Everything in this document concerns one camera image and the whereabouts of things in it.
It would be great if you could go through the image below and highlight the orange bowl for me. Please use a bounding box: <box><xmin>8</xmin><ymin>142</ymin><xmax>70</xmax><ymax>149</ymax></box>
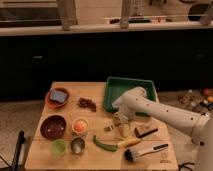
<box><xmin>45</xmin><ymin>88</ymin><xmax>69</xmax><ymax>109</ymax></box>

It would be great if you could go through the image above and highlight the silver fork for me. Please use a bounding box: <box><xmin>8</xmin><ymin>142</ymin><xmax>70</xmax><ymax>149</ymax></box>
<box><xmin>104</xmin><ymin>125</ymin><xmax>116</xmax><ymax>132</ymax></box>

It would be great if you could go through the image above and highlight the small cup with orange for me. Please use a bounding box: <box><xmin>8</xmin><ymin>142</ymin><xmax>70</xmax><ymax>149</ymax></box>
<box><xmin>71</xmin><ymin>118</ymin><xmax>89</xmax><ymax>136</ymax></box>

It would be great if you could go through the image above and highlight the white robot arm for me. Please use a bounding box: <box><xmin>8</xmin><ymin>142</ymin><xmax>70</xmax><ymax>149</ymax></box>
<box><xmin>112</xmin><ymin>87</ymin><xmax>213</xmax><ymax>171</ymax></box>

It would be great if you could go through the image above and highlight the brown block brush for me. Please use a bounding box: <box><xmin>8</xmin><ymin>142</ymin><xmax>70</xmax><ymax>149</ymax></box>
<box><xmin>134</xmin><ymin>125</ymin><xmax>158</xmax><ymax>138</ymax></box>

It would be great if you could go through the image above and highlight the pile of brown nuts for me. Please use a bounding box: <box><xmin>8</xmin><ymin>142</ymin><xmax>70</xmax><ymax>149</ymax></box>
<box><xmin>78</xmin><ymin>98</ymin><xmax>97</xmax><ymax>112</ymax></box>

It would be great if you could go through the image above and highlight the dark purple bowl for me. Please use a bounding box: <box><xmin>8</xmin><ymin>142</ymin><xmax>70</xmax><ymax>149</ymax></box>
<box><xmin>40</xmin><ymin>115</ymin><xmax>66</xmax><ymax>140</ymax></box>

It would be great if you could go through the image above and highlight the green plastic tray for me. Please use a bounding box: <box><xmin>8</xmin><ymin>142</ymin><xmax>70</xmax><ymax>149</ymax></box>
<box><xmin>103</xmin><ymin>77</ymin><xmax>156</xmax><ymax>114</ymax></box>

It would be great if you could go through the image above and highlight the green chili pepper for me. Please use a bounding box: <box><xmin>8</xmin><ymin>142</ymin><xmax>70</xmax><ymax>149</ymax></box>
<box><xmin>93</xmin><ymin>135</ymin><xmax>118</xmax><ymax>152</ymax></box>

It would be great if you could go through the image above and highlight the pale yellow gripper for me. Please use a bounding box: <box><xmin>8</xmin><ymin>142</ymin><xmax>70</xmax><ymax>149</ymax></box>
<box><xmin>113</xmin><ymin>112</ymin><xmax>130</xmax><ymax>138</ymax></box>

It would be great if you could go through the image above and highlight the yellow banana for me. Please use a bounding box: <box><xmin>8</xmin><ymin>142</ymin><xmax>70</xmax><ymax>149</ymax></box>
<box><xmin>117</xmin><ymin>138</ymin><xmax>141</xmax><ymax>148</ymax></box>

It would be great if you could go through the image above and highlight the blue sponge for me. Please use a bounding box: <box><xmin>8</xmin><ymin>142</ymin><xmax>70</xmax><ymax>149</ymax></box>
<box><xmin>50</xmin><ymin>90</ymin><xmax>67</xmax><ymax>103</ymax></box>

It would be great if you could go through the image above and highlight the black stand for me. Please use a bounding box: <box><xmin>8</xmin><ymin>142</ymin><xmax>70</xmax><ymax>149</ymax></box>
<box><xmin>11</xmin><ymin>131</ymin><xmax>25</xmax><ymax>171</ymax></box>

